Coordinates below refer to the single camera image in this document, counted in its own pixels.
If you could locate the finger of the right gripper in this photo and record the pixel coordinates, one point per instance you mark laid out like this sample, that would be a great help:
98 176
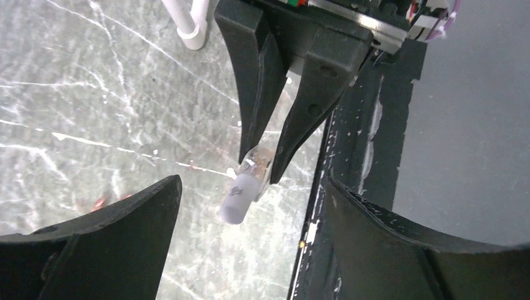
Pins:
331 61
258 67

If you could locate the clear nail polish bottle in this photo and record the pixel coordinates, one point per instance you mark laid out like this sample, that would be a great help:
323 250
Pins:
250 183

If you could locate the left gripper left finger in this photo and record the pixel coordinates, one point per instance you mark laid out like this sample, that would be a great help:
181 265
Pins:
116 252

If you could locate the white pvc pipe frame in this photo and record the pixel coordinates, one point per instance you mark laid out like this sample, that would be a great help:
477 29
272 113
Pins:
193 23

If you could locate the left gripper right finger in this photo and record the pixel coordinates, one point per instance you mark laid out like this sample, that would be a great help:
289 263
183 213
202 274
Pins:
382 255

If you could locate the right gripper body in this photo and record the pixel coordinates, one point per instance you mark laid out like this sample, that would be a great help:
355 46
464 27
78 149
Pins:
386 20

